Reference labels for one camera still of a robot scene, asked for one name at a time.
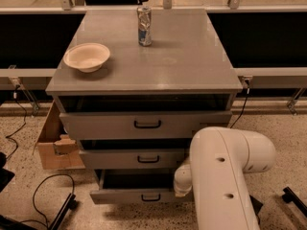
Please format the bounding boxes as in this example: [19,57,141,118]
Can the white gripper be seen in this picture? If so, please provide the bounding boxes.
[173,158,192,197]

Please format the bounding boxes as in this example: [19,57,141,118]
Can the grey bottom drawer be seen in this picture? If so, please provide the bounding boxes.
[89,169,193,204]

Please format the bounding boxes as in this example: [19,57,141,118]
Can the grey drawer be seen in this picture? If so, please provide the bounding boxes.
[89,169,193,204]
[80,149,186,170]
[59,111,232,140]

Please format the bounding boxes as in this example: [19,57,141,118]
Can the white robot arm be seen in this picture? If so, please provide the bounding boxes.
[174,126,276,230]

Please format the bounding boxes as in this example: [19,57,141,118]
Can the grey middle drawer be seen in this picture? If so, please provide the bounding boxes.
[80,149,186,170]

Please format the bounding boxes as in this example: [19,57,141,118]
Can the grey top drawer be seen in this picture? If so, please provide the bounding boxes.
[59,111,232,140]

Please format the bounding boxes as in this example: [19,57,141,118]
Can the grey drawer cabinet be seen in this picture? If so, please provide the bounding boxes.
[45,8,244,194]

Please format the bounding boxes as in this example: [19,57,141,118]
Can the black power adapter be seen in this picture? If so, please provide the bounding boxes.
[250,195,263,220]

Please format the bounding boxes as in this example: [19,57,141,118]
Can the black stand leg right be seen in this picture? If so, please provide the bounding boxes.
[282,187,307,217]

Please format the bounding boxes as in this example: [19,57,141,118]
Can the black stand leg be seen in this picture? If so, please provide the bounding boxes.
[48,194,78,230]
[282,187,307,217]

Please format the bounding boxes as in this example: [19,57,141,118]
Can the black stand leg left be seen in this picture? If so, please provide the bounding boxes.
[48,194,78,230]

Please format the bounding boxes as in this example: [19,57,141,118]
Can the brown cardboard box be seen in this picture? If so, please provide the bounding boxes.
[36,103,84,170]

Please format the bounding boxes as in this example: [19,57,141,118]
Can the white paper bowl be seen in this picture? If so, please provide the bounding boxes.
[63,43,110,73]

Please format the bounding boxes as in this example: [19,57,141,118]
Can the crumpled silver drink can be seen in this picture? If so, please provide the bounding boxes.
[137,6,152,47]

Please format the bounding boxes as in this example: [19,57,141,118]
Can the black cable right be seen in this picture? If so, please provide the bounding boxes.
[229,87,250,129]

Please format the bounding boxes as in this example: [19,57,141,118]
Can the metal bracket right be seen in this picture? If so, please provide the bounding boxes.
[287,88,306,115]

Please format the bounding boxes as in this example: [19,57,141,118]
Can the metal bracket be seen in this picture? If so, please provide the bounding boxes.
[9,64,40,117]
[287,88,306,115]

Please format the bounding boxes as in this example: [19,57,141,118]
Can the black cable left floor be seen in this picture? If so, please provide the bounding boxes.
[18,173,76,228]

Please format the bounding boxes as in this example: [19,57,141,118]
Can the metal bracket left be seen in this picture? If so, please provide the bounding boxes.
[9,64,40,117]

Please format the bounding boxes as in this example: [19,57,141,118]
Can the black cable left wall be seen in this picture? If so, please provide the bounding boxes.
[4,84,29,161]

